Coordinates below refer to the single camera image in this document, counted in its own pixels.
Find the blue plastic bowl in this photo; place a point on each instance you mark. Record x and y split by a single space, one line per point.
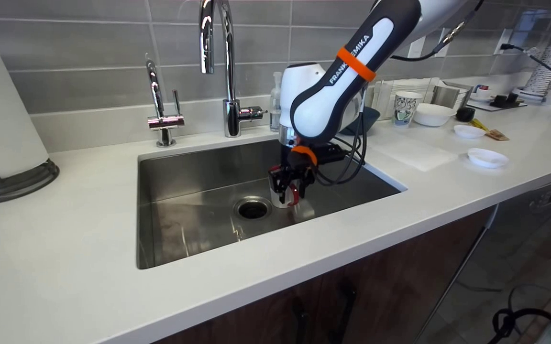
367 116

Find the stainless steel sink basin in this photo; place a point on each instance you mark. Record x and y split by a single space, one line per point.
191 202

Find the small white dish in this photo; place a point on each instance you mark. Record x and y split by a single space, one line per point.
467 132

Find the white saucer near edge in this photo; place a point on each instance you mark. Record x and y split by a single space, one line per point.
486 156

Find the black paper towel holder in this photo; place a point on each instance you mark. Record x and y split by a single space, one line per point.
17 183

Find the dark wooden cabinet front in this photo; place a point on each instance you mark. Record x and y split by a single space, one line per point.
386 296

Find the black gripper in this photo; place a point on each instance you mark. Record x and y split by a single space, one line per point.
300 162

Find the white mug red interior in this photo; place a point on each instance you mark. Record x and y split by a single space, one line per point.
291 195

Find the white cutting mat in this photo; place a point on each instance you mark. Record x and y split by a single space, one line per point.
411 153

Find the white patterned mug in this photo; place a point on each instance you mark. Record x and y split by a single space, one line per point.
403 107

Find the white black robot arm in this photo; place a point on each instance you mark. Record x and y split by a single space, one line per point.
315 101

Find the large white bowl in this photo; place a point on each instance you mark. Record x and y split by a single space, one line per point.
432 114

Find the tall chrome kitchen faucet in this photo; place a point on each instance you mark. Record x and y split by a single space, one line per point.
233 112

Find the dishwasher front panel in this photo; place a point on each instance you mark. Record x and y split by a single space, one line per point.
503 288

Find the wooden handle brush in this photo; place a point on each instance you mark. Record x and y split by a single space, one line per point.
490 132

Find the small chrome water tap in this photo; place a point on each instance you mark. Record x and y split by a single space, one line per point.
160 120

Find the clear soap dispenser bottle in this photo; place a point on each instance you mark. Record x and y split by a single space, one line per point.
273 101

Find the white wall outlet plate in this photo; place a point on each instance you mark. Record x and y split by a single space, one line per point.
415 47

